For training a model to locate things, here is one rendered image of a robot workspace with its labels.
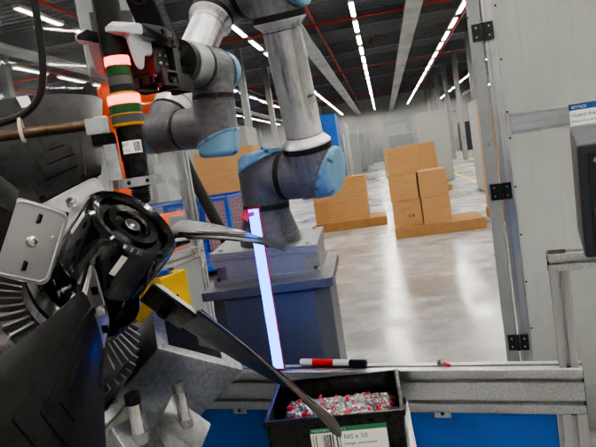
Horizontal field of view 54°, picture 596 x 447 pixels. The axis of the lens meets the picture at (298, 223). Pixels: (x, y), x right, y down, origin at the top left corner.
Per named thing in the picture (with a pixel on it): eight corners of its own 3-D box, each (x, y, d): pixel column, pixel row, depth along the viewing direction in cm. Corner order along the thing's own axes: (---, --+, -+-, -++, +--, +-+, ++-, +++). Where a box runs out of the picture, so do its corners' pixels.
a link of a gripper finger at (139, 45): (132, 62, 75) (162, 72, 84) (124, 14, 74) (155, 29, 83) (110, 66, 75) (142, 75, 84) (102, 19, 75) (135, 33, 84)
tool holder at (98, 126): (96, 192, 77) (82, 117, 76) (100, 192, 84) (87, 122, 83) (165, 182, 79) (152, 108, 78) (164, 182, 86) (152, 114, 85)
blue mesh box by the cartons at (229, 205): (173, 283, 729) (159, 205, 718) (207, 263, 851) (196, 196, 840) (241, 276, 710) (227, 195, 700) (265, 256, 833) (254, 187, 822)
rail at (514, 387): (139, 407, 131) (133, 373, 130) (150, 400, 135) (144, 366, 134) (587, 414, 98) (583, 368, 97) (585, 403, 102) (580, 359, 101)
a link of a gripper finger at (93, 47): (83, 73, 77) (136, 76, 85) (75, 27, 76) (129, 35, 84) (68, 78, 78) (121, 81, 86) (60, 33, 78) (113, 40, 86)
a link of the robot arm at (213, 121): (199, 159, 113) (193, 101, 112) (249, 153, 108) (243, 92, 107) (174, 160, 106) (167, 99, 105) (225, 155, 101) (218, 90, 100)
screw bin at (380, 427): (269, 466, 91) (262, 423, 90) (284, 417, 108) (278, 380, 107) (411, 453, 88) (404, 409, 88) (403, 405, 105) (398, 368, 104)
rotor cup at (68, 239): (81, 354, 68) (139, 278, 63) (1, 266, 70) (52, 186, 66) (153, 317, 81) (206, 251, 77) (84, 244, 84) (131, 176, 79)
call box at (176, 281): (106, 331, 127) (98, 283, 126) (135, 317, 136) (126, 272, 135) (168, 328, 121) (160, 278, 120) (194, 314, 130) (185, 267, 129)
